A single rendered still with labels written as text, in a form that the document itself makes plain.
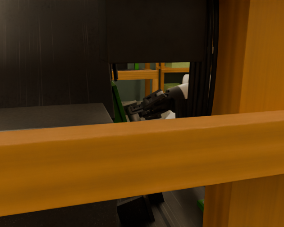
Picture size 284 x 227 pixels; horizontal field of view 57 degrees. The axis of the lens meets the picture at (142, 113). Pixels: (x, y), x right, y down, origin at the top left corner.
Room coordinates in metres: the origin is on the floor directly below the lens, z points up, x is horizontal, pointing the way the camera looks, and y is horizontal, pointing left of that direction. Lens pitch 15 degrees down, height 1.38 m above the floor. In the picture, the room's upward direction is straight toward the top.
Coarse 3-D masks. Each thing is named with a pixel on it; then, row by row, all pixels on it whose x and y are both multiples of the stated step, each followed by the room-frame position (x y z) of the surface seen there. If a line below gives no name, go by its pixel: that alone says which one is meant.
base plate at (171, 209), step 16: (176, 192) 0.78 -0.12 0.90; (192, 192) 0.78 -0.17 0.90; (160, 208) 0.69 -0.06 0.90; (176, 208) 0.69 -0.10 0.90; (192, 208) 0.69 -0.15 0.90; (128, 224) 0.62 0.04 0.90; (144, 224) 0.62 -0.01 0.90; (160, 224) 0.62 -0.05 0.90; (176, 224) 0.62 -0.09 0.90; (192, 224) 0.62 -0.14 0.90
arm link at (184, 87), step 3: (183, 84) 0.76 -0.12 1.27; (186, 84) 0.76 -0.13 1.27; (180, 87) 0.75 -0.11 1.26; (183, 87) 0.74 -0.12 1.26; (186, 87) 0.74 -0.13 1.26; (183, 90) 0.74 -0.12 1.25; (186, 90) 0.74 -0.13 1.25; (183, 93) 0.73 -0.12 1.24; (186, 93) 0.73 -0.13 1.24; (186, 96) 0.73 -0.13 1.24
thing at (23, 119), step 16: (0, 112) 0.54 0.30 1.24; (16, 112) 0.54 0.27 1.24; (32, 112) 0.54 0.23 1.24; (48, 112) 0.54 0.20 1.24; (64, 112) 0.54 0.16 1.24; (80, 112) 0.54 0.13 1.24; (96, 112) 0.54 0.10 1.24; (0, 128) 0.43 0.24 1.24; (16, 128) 0.43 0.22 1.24; (32, 128) 0.43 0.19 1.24; (64, 208) 0.44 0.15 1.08; (80, 208) 0.45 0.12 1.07; (96, 208) 0.45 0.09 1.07; (112, 208) 0.46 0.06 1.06; (0, 224) 0.41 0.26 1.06; (16, 224) 0.42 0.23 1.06; (32, 224) 0.42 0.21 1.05; (48, 224) 0.43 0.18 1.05; (64, 224) 0.44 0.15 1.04; (80, 224) 0.45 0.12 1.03; (96, 224) 0.45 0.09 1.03; (112, 224) 0.46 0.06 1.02
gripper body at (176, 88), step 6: (168, 90) 0.75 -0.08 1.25; (174, 90) 0.74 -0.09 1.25; (180, 90) 0.74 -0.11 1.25; (168, 96) 0.72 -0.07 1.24; (174, 96) 0.72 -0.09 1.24; (180, 96) 0.73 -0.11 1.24; (156, 102) 0.72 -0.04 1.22; (162, 102) 0.72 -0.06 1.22; (168, 102) 0.73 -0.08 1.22; (174, 102) 0.72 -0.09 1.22; (168, 108) 0.76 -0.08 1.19; (174, 108) 0.73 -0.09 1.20
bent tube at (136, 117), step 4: (124, 104) 0.71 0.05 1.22; (128, 104) 0.71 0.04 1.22; (132, 104) 0.72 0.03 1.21; (136, 104) 0.73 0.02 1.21; (124, 108) 0.72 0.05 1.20; (124, 112) 0.74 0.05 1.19; (128, 112) 0.71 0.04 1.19; (128, 116) 0.71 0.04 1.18; (132, 116) 0.70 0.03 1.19; (136, 116) 0.70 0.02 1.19; (132, 120) 0.70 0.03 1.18; (136, 120) 0.69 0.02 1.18; (140, 120) 0.70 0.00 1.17
